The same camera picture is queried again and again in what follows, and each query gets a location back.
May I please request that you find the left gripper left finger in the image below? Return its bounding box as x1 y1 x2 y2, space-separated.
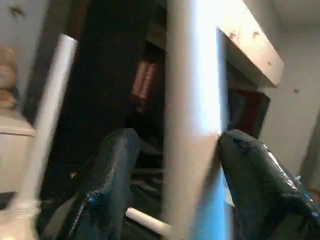
40 127 142 240

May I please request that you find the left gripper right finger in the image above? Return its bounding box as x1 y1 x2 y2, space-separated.
218 129 320 240

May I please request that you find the white plastic table leg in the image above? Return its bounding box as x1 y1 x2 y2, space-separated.
9 34 79 216
161 0 235 240
125 207 172 237

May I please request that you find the dark red tall panel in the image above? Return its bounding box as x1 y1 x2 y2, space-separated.
227 89 272 147

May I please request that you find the light wooden shelf board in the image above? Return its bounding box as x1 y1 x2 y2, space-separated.
218 0 286 89

